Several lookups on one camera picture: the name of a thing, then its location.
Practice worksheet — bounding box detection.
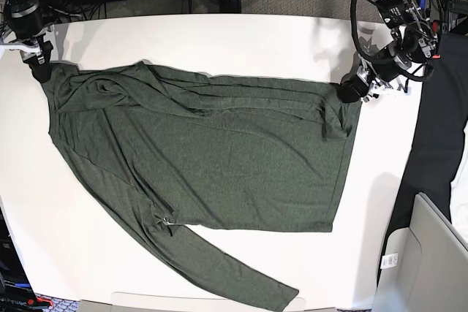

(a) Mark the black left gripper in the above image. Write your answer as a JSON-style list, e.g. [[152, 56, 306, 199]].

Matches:
[[336, 43, 410, 103]]

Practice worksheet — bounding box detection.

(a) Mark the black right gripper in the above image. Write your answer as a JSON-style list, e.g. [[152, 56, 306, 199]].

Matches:
[[7, 8, 53, 84]]

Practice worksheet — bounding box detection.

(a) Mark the dark green long-sleeve shirt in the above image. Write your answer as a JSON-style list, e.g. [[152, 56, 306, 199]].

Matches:
[[42, 62, 361, 311]]

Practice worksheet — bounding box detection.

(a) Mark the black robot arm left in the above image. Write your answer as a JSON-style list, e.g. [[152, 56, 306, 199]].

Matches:
[[337, 0, 439, 103]]

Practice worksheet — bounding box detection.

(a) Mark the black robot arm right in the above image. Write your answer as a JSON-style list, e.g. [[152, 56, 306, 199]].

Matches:
[[1, 0, 53, 84]]

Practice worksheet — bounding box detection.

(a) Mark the grey plastic bin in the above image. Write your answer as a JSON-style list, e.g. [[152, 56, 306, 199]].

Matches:
[[372, 193, 467, 311]]

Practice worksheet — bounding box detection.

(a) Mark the red black tool bottom-left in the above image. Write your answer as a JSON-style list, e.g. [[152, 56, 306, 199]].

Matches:
[[26, 297, 53, 309]]

